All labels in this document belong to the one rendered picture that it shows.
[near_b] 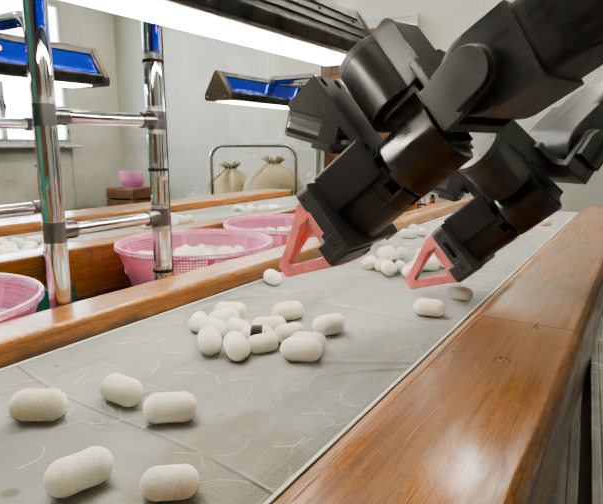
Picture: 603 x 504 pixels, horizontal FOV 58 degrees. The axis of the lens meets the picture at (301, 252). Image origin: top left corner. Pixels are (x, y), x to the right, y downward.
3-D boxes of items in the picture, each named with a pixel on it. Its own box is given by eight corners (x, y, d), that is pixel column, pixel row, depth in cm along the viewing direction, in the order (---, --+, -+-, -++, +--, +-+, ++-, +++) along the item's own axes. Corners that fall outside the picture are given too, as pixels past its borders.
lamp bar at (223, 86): (346, 112, 185) (346, 90, 183) (228, 99, 133) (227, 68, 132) (325, 113, 189) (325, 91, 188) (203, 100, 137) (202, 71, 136)
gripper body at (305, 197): (289, 197, 45) (351, 137, 41) (346, 189, 53) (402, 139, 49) (333, 262, 44) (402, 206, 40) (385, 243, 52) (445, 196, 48)
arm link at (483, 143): (486, 170, 53) (554, 70, 53) (438, 167, 61) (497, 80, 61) (557, 235, 57) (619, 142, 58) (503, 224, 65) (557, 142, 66)
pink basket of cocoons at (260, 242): (288, 279, 106) (287, 230, 104) (249, 322, 80) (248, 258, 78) (159, 273, 111) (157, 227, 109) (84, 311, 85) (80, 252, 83)
